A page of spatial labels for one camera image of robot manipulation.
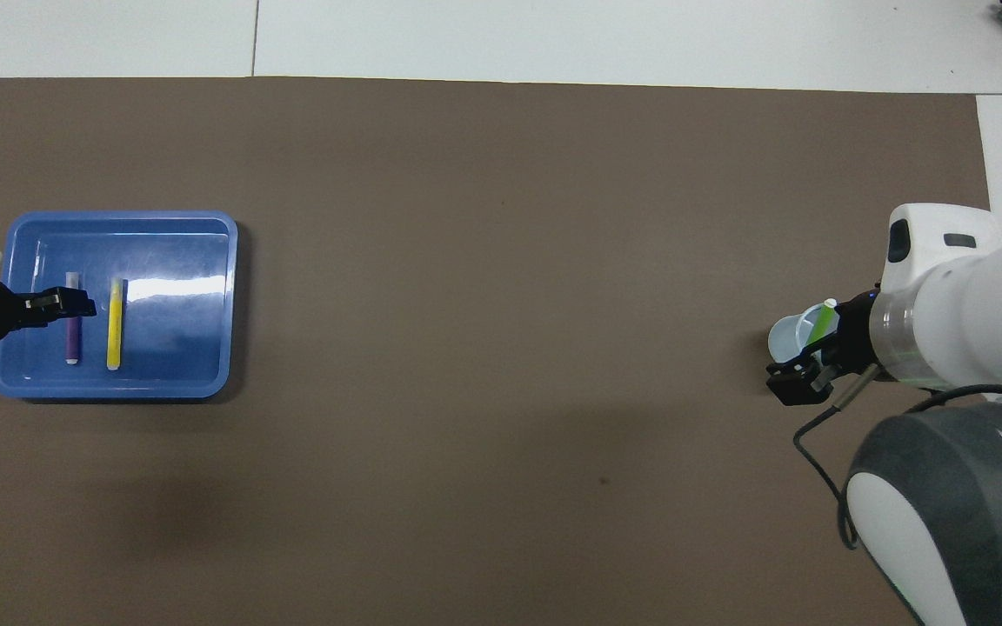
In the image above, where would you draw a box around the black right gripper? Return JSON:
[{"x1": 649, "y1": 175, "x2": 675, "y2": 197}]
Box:
[{"x1": 766, "y1": 291, "x2": 880, "y2": 407}]

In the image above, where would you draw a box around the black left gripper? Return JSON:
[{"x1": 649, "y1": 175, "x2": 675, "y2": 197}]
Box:
[{"x1": 0, "y1": 278, "x2": 97, "y2": 347}]

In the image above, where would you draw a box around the green marker pen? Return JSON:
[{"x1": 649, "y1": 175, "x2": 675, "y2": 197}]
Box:
[{"x1": 809, "y1": 298, "x2": 838, "y2": 345}]

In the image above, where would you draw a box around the yellow marker pen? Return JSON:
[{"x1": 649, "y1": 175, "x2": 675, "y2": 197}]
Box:
[{"x1": 106, "y1": 277, "x2": 125, "y2": 371}]

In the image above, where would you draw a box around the purple marker pen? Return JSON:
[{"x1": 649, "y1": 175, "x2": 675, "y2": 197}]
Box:
[{"x1": 64, "y1": 272, "x2": 83, "y2": 365}]

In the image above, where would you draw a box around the translucent white plastic cup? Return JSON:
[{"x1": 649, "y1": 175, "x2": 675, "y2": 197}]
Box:
[{"x1": 767, "y1": 303, "x2": 841, "y2": 366}]

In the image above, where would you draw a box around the blue plastic tray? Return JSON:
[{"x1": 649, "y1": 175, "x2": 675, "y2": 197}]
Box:
[{"x1": 0, "y1": 210, "x2": 239, "y2": 400}]

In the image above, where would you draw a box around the brown table mat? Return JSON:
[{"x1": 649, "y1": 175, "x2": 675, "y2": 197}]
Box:
[{"x1": 0, "y1": 77, "x2": 1002, "y2": 626}]

